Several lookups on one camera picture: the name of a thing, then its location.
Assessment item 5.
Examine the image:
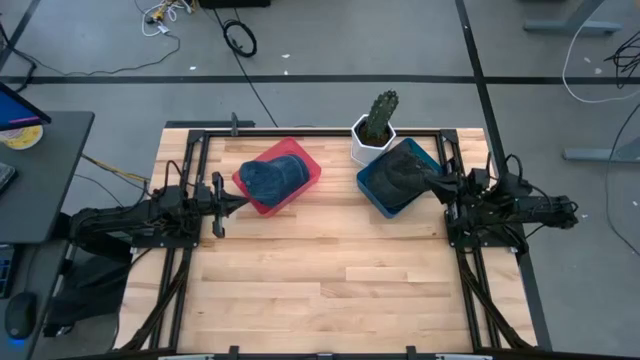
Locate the blue plastic bin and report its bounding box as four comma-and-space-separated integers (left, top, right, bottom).
355, 137, 446, 220

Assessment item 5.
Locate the black cable bundle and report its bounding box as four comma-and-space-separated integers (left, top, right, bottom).
603, 42, 640, 92

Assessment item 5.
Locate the black computer mouse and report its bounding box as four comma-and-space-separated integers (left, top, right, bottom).
3, 291, 39, 342

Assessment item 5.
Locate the white hexagonal plant pot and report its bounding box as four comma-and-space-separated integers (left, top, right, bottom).
349, 113, 398, 168

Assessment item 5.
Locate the white cable bundle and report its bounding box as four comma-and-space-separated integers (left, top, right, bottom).
139, 0, 194, 39

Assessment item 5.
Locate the red translucent plastic bin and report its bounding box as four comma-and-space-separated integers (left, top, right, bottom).
231, 137, 323, 218

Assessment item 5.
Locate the grey keyboard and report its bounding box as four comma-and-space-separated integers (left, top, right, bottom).
0, 162, 17, 196

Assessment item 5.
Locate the yellow cable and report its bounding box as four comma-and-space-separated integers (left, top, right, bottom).
81, 153, 152, 185

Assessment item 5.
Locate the black aluminium rig frame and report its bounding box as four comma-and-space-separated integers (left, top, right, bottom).
117, 118, 540, 360

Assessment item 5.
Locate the white floor cable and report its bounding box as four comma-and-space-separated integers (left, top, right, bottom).
561, 14, 640, 105

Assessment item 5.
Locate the coiled black cable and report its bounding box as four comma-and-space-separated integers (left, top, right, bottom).
212, 7, 280, 128

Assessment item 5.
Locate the grey table base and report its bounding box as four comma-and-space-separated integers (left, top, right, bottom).
563, 137, 640, 164
522, 0, 624, 36

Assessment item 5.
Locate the yellow round disc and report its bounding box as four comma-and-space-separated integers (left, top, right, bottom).
0, 124, 45, 152

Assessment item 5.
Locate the green cactus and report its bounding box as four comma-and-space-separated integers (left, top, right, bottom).
366, 89, 401, 142

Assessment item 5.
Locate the black bag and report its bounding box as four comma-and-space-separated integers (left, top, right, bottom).
45, 254, 132, 337

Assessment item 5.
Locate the black desk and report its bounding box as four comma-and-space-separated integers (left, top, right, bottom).
0, 110, 96, 246
0, 239, 70, 360

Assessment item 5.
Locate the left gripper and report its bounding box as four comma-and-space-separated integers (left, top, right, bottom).
194, 171, 250, 239

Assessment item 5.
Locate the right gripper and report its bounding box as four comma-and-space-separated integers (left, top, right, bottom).
428, 158, 489, 221

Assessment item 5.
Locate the black equipment case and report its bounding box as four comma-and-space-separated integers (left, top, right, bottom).
198, 0, 272, 9

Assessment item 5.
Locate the computer monitor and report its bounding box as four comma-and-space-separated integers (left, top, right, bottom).
0, 82, 52, 132

